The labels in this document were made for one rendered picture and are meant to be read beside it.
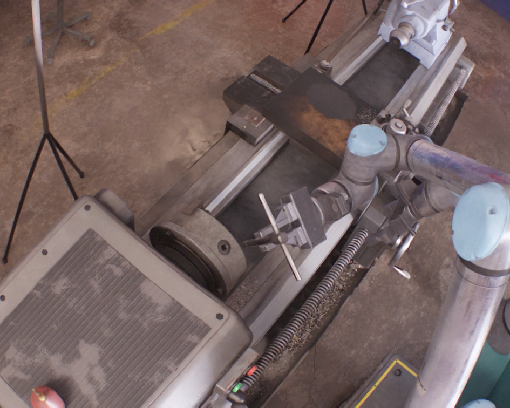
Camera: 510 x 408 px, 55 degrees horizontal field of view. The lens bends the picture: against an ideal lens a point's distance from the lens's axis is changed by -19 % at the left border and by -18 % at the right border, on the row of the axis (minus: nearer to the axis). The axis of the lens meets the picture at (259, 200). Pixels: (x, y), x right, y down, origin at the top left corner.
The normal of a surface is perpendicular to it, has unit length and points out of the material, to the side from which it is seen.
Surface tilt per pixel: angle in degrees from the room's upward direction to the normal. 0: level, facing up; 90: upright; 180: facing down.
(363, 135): 15
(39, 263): 0
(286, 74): 0
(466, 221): 84
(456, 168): 67
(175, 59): 0
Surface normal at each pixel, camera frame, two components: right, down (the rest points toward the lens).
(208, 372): 0.70, 0.02
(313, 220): 0.54, -0.14
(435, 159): -0.81, -0.48
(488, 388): 0.18, -0.54
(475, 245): -0.95, -0.07
